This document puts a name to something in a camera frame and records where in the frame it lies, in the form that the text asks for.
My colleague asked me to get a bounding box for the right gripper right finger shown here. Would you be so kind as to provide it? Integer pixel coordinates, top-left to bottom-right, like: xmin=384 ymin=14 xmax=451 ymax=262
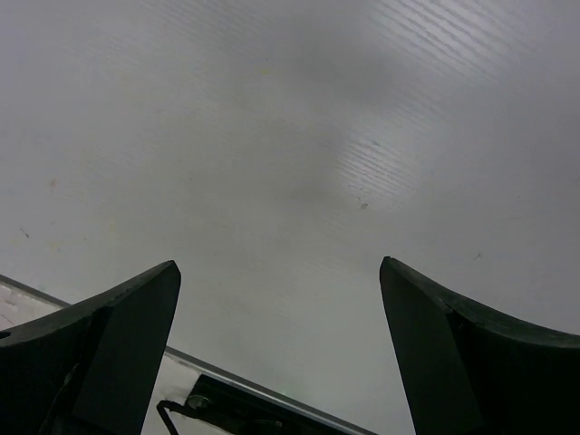
xmin=380 ymin=256 xmax=579 ymax=434

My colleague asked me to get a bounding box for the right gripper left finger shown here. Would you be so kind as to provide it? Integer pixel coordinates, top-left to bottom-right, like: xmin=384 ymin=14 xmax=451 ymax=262
xmin=1 ymin=261 xmax=181 ymax=434

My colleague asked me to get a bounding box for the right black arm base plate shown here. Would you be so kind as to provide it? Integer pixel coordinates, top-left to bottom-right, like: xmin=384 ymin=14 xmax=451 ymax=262
xmin=156 ymin=374 xmax=369 ymax=435

